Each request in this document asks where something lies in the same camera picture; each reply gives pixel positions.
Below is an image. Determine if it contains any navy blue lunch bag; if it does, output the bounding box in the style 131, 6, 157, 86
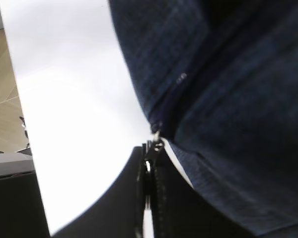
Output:
109, 0, 298, 238

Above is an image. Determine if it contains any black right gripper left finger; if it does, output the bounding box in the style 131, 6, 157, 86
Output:
54, 147, 148, 238

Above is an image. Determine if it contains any dark cabinet beside table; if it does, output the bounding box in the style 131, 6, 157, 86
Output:
0, 153, 50, 238

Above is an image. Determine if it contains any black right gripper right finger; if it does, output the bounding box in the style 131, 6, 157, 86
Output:
151, 141, 253, 238

